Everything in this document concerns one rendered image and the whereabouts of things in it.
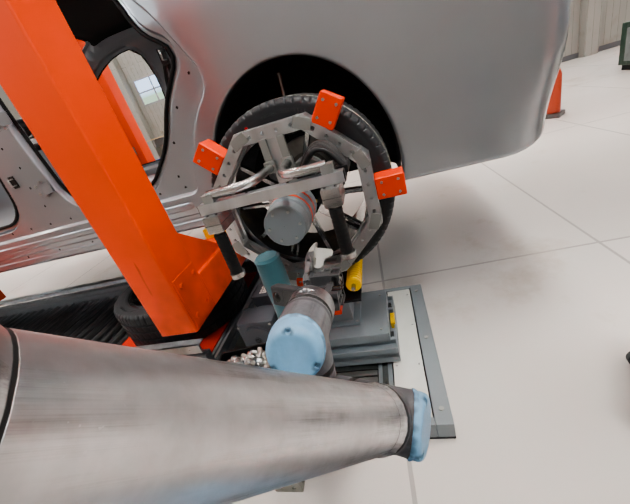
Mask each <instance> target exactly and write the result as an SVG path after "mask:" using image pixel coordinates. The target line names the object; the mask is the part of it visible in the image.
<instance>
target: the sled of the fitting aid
mask: <svg viewBox="0 0 630 504"><path fill-rule="evenodd" d="M387 299H388V311H389V324H390V336H391V341H385V342H375V343H366V344H357V345H348V346H338V347H331V350H332V355H333V361H334V365H335V367H342V366H353V365H364V364H375V363H386V362H397V361H401V356H400V347H399V338H398V329H397V319H396V310H395V304H394V300H393V296H387Z"/></svg>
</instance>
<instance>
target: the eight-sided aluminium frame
mask: <svg viewBox="0 0 630 504"><path fill-rule="evenodd" d="M314 127H315V128H314ZM298 130H303V131H304V132H306V133H308V134H309V135H311V136H313V137H314V138H316V139H318V140H328V141H330V142H331V143H333V144H334V145H335V146H336V147H337V148H338V149H339V150H340V151H341V152H342V154H343V155H344V156H346V157H349V159H351V160H352V161H354V162H356V163H357V167H358V171H359V176H360V180H361V185H362V189H363V193H364V198H365V202H366V206H367V211H368V217H367V218H366V219H365V221H364V222H363V224H362V225H361V227H360V228H359V229H358V231H357V232H356V234H355V235H354V237H353V238H352V239H351V241H352V245H353V248H355V251H356V257H354V258H353V259H351V260H342V259H341V257H340V255H335V256H331V257H329V258H327V259H325V261H324V266H323V267H322V268H321V269H319V270H316V269H314V271H315V272H320V271H324V268H331V267H341V272H344V271H347V270H348V269H349V268H350V267H351V266H352V263H353V262H354V261H355V259H356V258H357V257H358V255H359V254H360V253H361V251H362V250H363V249H364V247H365V246H366V245H367V243H368V242H369V240H370V239H371V238H372V236H373V235H374V234H375V232H376V231H377V230H379V227H380V226H381V224H382V223H383V218H382V209H381V207H380V202H379V199H378V196H377V191H376V187H375V182H374V173H373V168H372V164H371V158H370V154H369V150H368V149H366V148H364V147H363V146H362V145H360V144H358V143H356V142H355V141H353V140H351V139H350V138H348V137H346V136H345V135H343V134H342V133H340V132H338V131H337V130H335V129H333V130H332V131H331V130H328V129H327V128H325V127H322V126H320V125H318V124H315V123H312V115H310V114H309V113H307V112H303V113H300V114H295V115H293V116H290V117H287V118H283V119H280V120H277V121H274V122H271V123H267V124H264V125H261V126H258V127H254V128H251V129H246V130H244V131H241V132H239V133H237V134H235V135H233V137H232V140H231V142H230V143H229V144H230V145H229V147H228V150H227V153H226V155H225V158H224V160H223V163H222V166H221V168H220V171H219V173H218V176H217V178H216V181H215V184H214V186H213V188H212V189H215V188H219V187H223V186H227V185H230V184H232V183H233V180H234V178H235V175H236V173H237V171H238V168H239V166H240V164H241V161H242V159H243V156H244V154H245V152H246V149H247V147H248V145H251V144H254V143H257V142H258V141H259V140H263V139H266V140H268V139H271V138H274V137H276V135H280V134H288V133H291V132H295V131H298ZM326 134H327V135H326ZM339 142H340V143H339ZM231 210H232V212H233V215H234V217H235V220H234V221H233V223H232V224H231V225H230V226H229V227H228V228H227V229H226V232H227V234H228V237H229V239H230V241H231V243H232V246H233V248H234V250H235V252H236V253H238V254H240V255H241V256H244V257H245V258H247V259H249V260H251V261H253V262H254V261H255V259H256V257H257V256H258V255H260V254H261V253H263V252H266V251H270V250H268V249H266V248H264V247H262V246H260V245H259V244H257V243H255V242H253V241H251V240H249V239H248V236H247V234H246V232H245V229H244V227H243V225H242V222H241V220H240V217H239V215H238V213H237V210H236V208H234V209H231ZM252 247H253V248H252ZM280 258H281V260H282V262H283V264H284V267H285V269H286V272H287V274H288V277H289V280H296V279H297V278H303V275H304V267H305V261H302V262H297V263H292V262H290V261H288V260H286V259H284V258H283V257H281V256H280ZM322 269H323V270H322ZM314 271H312V272H314Z"/></svg>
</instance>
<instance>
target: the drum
mask: <svg viewBox="0 0 630 504"><path fill-rule="evenodd" d="M316 210H317V202H316V199H315V197H314V195H313V194H312V193H311V191H310V190H309V191H305V192H300V193H296V194H292V195H288V196H284V197H280V198H276V199H275V200H274V201H273V202H272V203H271V205H270V206H269V208H268V210H267V214H266V216H265V219H264V229H265V231H266V233H267V235H268V236H269V238H270V239H271V240H273V241H274V242H276V243H278V244H280V245H285V246H290V245H295V244H297V243H299V242H300V241H301V240H302V239H303V238H304V236H305V235H306V234H307V233H308V231H309V229H310V227H311V224H312V221H313V219H314V216H315V213H316Z"/></svg>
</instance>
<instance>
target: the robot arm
mask: <svg viewBox="0 0 630 504"><path fill-rule="evenodd" d="M317 244H318V243H317V242H315V243H314V244H313V245H312V246H311V248H310V249H309V251H308V252H307V255H306V258H305V267H304V275H303V286H294V285H287V284H280V283H277V284H275V285H273V286H271V292H272V297H273V302H274V304H275V305H278V306H283V307H285V308H284V310H283V312H282V313H281V315H280V317H279V319H278V320H277V321H276V322H275V324H274V325H273V326H272V328H271V330H270V332H269V335H268V339H267V342H266V349H265V351H266V358H267V361H268V363H269V365H270V367H271V368H272V369H270V368H264V367H257V366H251V365H245V364H238V363H232V362H225V361H219V360H212V359H206V358H200V357H193V356H187V355H180V354H174V353H168V352H161V351H155V350H148V349H142V348H135V347H129V346H123V345H116V344H110V343H103V342H97V341H91V340H84V339H78V338H71V337H65V336H58V335H52V334H46V333H39V332H33V331H26V330H20V329H14V328H7V327H3V326H1V325H0V504H232V503H235V502H238V501H241V500H244V499H248V498H251V497H254V496H257V495H260V494H264V493H267V492H270V491H273V490H276V489H279V488H283V487H286V486H289V485H292V484H295V483H299V482H302V481H305V480H308V479H311V478H315V477H318V476H321V475H324V474H327V473H330V472H334V471H337V470H340V469H343V468H346V467H350V466H353V465H356V464H359V463H362V462H366V461H369V460H372V459H375V458H386V457H389V456H392V455H396V456H399V457H403V458H406V459H407V461H416V462H422V461H423V460H424V459H425V457H426V454H427V450H428V446H429V439H430V430H431V404H430V399H429V397H428V395H427V394H426V393H424V392H421V391H417V390H416V389H415V388H412V389H408V388H403V387H399V386H394V385H389V384H384V383H379V382H374V381H369V380H364V379H359V378H354V377H349V376H344V375H339V374H337V373H336V370H335V365H334V361H333V355H332V350H331V346H330V341H329V334H330V330H331V326H332V322H333V318H334V314H335V311H340V307H341V305H344V301H345V296H346V295H345V292H344V289H343V288H344V280H343V273H341V267H331V268H324V271H320V272H315V271H314V269H316V270H319V269H321V268H322V267H323V266H324V261H325V259H327V258H329V257H331V256H332V255H333V253H334V252H333V250H332V249H327V248H317ZM312 271H314V272H312Z"/></svg>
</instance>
